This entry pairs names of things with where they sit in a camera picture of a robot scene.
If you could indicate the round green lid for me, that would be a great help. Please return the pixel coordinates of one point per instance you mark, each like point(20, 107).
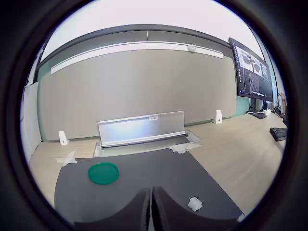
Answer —
point(103, 173)

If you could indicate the dark grey mat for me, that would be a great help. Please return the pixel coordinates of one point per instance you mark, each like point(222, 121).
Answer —
point(149, 168)

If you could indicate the white tape piece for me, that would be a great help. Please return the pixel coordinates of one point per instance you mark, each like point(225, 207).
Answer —
point(183, 148)
point(66, 159)
point(241, 217)

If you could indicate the grey partition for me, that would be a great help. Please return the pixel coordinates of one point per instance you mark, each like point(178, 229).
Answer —
point(120, 89)

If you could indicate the black keyboard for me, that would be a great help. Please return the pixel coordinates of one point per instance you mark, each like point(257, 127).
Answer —
point(279, 133)

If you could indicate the white cabinet panel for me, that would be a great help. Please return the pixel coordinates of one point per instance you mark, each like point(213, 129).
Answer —
point(30, 118)

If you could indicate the black computer screen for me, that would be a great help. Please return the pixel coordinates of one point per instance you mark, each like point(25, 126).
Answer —
point(252, 79)

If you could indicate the small white bracket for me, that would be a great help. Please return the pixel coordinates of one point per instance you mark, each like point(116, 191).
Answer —
point(218, 117)
point(62, 138)

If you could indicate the white rail on partition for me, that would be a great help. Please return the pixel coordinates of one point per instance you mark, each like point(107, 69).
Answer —
point(134, 46)

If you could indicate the round white disc on rail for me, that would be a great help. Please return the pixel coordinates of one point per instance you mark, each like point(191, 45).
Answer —
point(191, 47)

